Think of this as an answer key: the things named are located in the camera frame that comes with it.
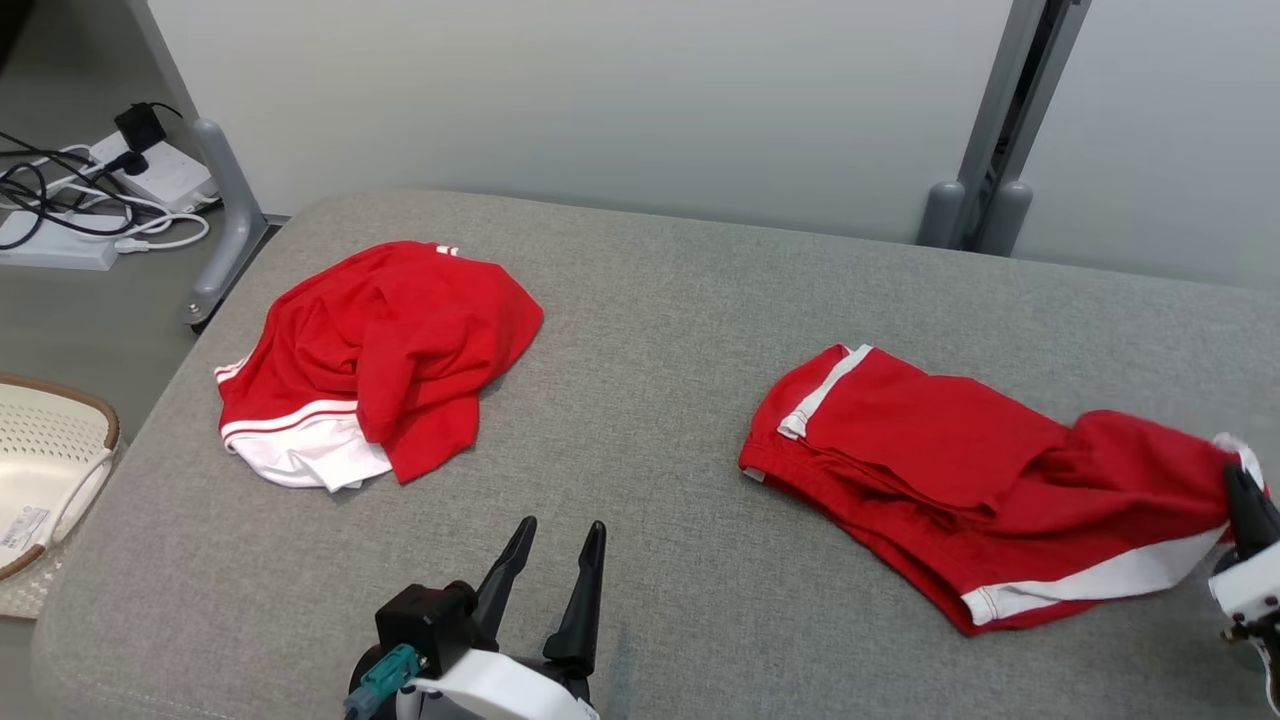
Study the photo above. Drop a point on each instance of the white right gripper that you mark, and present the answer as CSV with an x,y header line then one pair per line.
x,y
1250,585

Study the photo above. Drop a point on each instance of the black power adapter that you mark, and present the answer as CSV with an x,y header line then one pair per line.
x,y
140,128

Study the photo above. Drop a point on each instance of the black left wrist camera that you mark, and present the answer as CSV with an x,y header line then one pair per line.
x,y
425,620

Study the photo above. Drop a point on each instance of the red shorts white stripe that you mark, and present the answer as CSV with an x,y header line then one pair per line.
x,y
950,450

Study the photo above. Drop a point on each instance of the cream laundry basket brown rim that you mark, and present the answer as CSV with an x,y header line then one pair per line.
x,y
40,470

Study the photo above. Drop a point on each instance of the grey metal partition post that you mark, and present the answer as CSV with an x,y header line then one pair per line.
x,y
985,130

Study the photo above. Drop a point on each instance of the grey metal partition foot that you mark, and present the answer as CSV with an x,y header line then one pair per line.
x,y
235,220

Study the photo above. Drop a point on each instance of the red white basketball jersey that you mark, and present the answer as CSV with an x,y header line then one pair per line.
x,y
400,330

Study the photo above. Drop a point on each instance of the white flat power box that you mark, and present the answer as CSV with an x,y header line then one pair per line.
x,y
50,250

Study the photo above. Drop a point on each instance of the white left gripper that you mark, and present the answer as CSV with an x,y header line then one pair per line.
x,y
500,695

